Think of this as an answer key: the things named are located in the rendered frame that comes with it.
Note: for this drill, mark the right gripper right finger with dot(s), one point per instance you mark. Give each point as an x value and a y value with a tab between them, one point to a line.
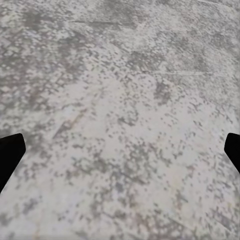
232	149

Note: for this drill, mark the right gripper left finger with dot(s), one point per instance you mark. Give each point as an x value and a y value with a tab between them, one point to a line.
12	149

